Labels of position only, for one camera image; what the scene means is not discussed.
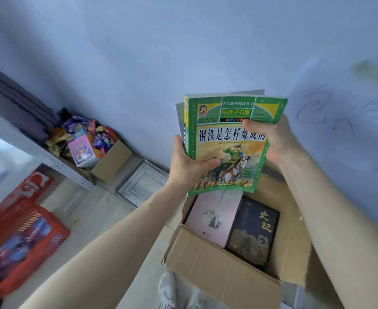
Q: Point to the person's left hand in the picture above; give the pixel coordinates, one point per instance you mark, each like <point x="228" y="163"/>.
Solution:
<point x="182" y="170"/>

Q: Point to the person's right hand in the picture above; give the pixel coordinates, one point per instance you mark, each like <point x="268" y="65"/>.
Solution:
<point x="282" y="141"/>

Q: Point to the person's right thumb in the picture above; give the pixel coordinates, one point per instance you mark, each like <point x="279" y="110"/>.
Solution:
<point x="254" y="126"/>

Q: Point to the person's left thumb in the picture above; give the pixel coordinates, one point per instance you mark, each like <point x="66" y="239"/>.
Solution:
<point x="205" y="164"/>

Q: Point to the green illustrated book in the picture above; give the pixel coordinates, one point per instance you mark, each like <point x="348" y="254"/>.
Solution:
<point x="230" y="141"/>

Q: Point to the person's left forearm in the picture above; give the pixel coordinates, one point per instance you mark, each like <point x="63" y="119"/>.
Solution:
<point x="111" y="254"/>

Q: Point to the person's right forearm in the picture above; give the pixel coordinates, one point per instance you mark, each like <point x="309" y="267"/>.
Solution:
<point x="337" y="228"/>

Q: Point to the pink book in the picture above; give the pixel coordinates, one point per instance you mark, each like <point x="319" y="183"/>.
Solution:
<point x="210" y="218"/>

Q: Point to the clear plastic tray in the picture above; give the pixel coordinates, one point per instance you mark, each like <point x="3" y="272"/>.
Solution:
<point x="142" y="183"/>

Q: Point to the dark blue book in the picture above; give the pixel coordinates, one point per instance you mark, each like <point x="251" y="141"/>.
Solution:
<point x="253" y="231"/>

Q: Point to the small cardboard box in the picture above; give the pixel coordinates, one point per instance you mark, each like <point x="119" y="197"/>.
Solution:
<point x="111" y="160"/>

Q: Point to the pile of snack packets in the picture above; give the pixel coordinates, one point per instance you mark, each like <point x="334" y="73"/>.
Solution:
<point x="100" y="135"/>

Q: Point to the large cardboard box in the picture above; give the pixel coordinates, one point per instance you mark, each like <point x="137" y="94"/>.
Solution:
<point x="221" y="273"/>

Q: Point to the pink cartoon carton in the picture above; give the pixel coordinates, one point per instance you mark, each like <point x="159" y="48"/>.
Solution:
<point x="84" y="150"/>

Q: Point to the white shoe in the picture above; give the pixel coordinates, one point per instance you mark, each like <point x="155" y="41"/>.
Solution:
<point x="168" y="291"/>

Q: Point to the light jeans leg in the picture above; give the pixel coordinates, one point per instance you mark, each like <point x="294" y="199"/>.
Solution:
<point x="197" y="299"/>

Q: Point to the yellow plush toy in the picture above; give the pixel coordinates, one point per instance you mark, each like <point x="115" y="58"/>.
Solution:
<point x="58" y="138"/>

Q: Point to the red plastic bag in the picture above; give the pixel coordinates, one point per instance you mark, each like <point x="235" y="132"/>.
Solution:
<point x="25" y="189"/>

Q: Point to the grey folded cloth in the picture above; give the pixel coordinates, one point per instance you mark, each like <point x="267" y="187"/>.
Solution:
<point x="15" y="102"/>

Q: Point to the blue packets in basket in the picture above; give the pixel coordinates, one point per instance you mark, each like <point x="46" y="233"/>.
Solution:
<point x="17" y="241"/>

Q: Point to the red plastic basket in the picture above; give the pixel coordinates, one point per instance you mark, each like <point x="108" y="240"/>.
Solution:
<point x="18" y="250"/>

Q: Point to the grey metal shelf frame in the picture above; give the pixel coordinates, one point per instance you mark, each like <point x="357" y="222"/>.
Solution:
<point x="47" y="157"/>

